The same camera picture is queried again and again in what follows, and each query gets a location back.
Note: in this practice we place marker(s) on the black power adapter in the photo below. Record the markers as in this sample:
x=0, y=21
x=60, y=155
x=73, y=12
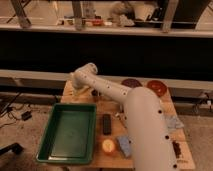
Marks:
x=26, y=115

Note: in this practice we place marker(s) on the red bowl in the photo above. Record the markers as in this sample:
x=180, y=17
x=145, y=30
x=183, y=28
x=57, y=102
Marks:
x=158, y=87

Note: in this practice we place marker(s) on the green plastic tray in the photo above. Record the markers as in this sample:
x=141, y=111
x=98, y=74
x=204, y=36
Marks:
x=69, y=136

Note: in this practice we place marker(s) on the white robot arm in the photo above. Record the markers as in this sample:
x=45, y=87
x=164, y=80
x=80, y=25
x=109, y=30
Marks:
x=151, y=145

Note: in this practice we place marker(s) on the black chair base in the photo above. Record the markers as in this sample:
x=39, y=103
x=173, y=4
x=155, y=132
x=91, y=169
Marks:
x=16, y=148

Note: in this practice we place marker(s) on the black remote control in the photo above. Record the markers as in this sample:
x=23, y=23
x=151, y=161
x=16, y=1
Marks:
x=106, y=120

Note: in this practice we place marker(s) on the blue folded cloth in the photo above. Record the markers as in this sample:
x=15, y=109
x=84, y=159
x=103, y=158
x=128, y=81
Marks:
x=174, y=123

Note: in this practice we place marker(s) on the yellow banana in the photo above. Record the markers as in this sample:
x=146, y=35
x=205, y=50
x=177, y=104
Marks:
x=77, y=92

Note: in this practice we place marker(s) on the brown grape bunch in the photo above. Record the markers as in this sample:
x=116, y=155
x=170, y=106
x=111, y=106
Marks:
x=177, y=149

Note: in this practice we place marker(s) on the orange round fruit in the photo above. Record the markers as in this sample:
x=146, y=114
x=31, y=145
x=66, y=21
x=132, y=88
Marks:
x=108, y=146

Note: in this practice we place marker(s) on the blue sponge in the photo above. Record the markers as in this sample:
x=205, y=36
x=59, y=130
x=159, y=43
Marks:
x=124, y=145

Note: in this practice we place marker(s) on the purple bowl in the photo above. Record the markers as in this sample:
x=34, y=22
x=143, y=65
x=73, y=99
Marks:
x=132, y=83

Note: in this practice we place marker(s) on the small dark metal cup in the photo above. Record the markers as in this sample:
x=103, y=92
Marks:
x=95, y=93

